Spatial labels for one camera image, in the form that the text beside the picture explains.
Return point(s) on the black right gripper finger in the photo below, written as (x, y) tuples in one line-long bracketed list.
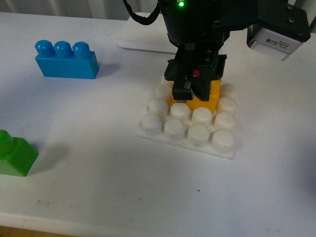
[(208, 67)]

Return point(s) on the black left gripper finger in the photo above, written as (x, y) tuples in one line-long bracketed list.
[(182, 86)]

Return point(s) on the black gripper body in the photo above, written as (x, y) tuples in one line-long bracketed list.
[(192, 23)]

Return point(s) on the blue three-stud toy block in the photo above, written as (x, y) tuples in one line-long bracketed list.
[(61, 60)]

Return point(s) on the green two-stud toy block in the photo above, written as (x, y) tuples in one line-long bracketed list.
[(17, 156)]

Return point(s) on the white desk lamp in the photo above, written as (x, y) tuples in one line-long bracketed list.
[(153, 37)]

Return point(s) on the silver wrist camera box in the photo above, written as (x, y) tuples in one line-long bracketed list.
[(271, 43)]

